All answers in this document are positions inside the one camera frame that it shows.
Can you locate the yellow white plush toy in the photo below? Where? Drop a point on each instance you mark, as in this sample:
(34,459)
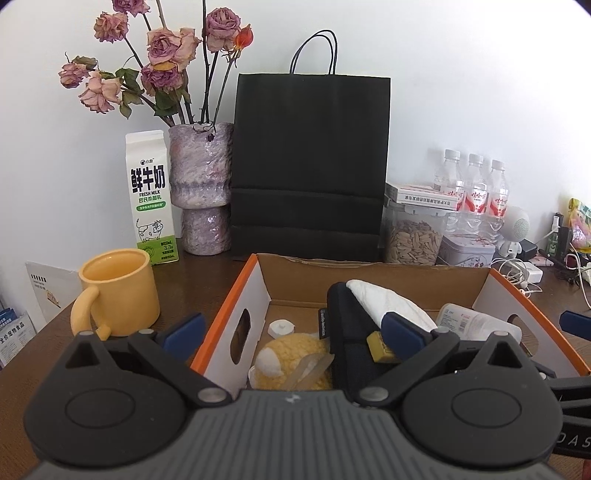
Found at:
(296,362)

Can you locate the yellow pink snack bag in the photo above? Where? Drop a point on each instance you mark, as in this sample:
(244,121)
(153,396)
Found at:
(579,222)

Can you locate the clear seed storage container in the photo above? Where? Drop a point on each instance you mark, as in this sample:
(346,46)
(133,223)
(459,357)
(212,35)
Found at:
(413,234)

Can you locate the white printed tin box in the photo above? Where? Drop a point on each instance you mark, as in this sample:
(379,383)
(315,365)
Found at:
(463,250)

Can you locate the clear cotton swab jar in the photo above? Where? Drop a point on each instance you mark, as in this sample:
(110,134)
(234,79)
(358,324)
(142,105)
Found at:
(471,325)

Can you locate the purple textured vase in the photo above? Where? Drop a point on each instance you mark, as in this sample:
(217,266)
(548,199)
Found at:
(200,174)

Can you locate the white booklet with picture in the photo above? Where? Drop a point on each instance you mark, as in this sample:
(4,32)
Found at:
(54,288)

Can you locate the right water bottle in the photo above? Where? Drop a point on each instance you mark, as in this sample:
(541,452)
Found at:
(498,195)

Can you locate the white wired earphones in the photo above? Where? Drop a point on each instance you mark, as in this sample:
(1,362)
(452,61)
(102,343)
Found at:
(509,269)

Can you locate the red pumpkin cardboard box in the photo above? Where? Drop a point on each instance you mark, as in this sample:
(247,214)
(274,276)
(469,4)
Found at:
(272,287)

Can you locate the dried pink rose bouquet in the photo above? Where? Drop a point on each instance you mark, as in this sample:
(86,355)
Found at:
(162,55)

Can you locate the flat white box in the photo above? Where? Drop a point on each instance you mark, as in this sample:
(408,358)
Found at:
(423,196)

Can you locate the small yellow block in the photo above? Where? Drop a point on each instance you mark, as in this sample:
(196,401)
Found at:
(379,350)

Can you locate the black phone stand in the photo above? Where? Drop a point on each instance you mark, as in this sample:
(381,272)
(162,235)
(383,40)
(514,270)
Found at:
(558,243)

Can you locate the yellow ceramic mug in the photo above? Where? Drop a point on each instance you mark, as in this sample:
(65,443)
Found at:
(119,295)

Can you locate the water bottle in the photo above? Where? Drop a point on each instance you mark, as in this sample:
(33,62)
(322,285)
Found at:
(498,195)
(476,193)
(449,181)

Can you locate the middle water bottle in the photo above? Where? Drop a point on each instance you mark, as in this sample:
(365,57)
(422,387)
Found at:
(476,193)

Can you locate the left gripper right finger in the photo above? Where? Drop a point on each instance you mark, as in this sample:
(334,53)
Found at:
(423,354)

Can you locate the black paper shopping bag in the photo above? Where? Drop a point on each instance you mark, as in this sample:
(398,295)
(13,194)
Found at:
(309,161)

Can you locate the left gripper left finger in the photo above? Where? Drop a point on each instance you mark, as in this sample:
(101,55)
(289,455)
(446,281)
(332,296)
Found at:
(165,354)

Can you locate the small white robot toy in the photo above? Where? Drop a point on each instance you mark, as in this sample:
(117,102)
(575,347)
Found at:
(515,228)

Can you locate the left water bottle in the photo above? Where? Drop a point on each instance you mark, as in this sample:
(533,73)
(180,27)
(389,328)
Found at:
(449,181)

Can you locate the white power adapter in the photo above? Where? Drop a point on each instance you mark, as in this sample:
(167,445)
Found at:
(531,273)

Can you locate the white pad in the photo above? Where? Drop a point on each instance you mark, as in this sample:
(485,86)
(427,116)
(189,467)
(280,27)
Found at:
(378,301)

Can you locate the dark navy fabric case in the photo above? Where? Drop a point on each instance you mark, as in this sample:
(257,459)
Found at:
(349,325)

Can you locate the small white ribbed cap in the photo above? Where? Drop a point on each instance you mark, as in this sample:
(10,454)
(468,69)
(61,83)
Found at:
(280,327)

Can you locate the white green milk carton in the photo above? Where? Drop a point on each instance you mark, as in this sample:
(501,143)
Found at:
(149,193)

